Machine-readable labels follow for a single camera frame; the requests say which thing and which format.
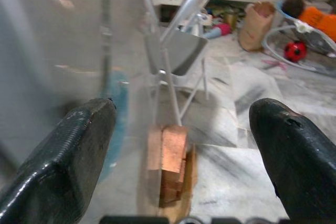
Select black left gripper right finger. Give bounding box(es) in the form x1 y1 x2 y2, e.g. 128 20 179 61
248 98 336 221

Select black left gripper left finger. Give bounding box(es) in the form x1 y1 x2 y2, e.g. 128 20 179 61
0 97 118 224

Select wooden block stand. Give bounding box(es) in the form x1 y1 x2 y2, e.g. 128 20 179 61
140 124 198 222

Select red black-spotted ball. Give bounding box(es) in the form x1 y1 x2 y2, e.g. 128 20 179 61
284 40 307 62

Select grey baby bouncer seat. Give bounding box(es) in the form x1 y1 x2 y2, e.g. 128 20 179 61
262 0 336 74

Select brown paper bag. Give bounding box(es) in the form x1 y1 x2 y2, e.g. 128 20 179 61
238 0 276 52

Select child in orange shirt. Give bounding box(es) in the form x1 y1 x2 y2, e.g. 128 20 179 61
282 0 336 41

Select pink toy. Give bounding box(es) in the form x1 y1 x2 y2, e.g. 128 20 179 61
203 22 233 40

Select grey white-legged chair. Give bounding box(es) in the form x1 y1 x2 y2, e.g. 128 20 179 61
143 31 211 126

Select silver metal pole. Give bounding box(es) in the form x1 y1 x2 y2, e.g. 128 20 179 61
160 0 227 41

